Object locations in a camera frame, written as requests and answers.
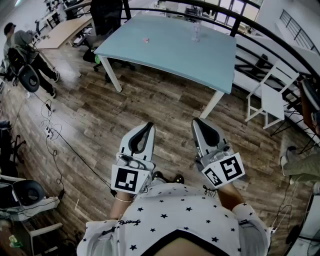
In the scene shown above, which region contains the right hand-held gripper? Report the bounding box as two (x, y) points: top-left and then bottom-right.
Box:
(190, 117), (246, 189)

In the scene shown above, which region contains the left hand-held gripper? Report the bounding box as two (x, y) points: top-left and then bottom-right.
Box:
(110, 121), (156, 196)

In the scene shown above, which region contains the person's right forearm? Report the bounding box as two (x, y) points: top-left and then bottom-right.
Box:
(217, 183), (246, 211)

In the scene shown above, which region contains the person's left forearm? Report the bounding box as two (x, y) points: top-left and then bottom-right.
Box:
(109, 192), (136, 221)

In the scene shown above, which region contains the white table leg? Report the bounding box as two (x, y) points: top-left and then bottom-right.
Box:
(199, 89), (226, 120)
(98, 55), (123, 93)

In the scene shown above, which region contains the person's left shoe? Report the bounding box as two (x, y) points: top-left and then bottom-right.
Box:
(152, 171), (167, 185)

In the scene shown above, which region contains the white star-print shirt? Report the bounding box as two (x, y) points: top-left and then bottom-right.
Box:
(76, 182), (272, 256)

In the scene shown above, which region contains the white folding chair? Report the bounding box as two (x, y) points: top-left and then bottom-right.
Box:
(244, 61), (301, 131)

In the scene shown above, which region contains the clear plastic bottle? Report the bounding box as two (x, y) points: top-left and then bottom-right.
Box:
(191, 22), (203, 43)

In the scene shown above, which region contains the brown chair with black legs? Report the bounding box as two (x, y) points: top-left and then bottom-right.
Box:
(269, 77), (320, 155)

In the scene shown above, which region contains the person's head and neck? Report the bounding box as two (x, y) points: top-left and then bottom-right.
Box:
(152, 236), (226, 256)

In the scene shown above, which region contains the black round-back chair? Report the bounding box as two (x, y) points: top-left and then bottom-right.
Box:
(12, 179), (47, 208)
(18, 64), (41, 93)

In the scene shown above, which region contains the black mesh office chair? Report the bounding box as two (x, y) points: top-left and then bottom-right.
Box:
(82, 0), (136, 83)

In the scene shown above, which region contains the wooden desk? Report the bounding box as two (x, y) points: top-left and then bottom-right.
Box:
(37, 16), (93, 50)

